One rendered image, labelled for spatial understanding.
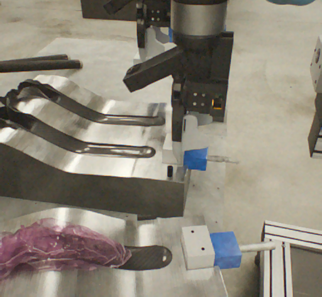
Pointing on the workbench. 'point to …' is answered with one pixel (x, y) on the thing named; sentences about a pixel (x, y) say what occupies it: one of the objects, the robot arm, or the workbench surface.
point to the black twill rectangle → (146, 217)
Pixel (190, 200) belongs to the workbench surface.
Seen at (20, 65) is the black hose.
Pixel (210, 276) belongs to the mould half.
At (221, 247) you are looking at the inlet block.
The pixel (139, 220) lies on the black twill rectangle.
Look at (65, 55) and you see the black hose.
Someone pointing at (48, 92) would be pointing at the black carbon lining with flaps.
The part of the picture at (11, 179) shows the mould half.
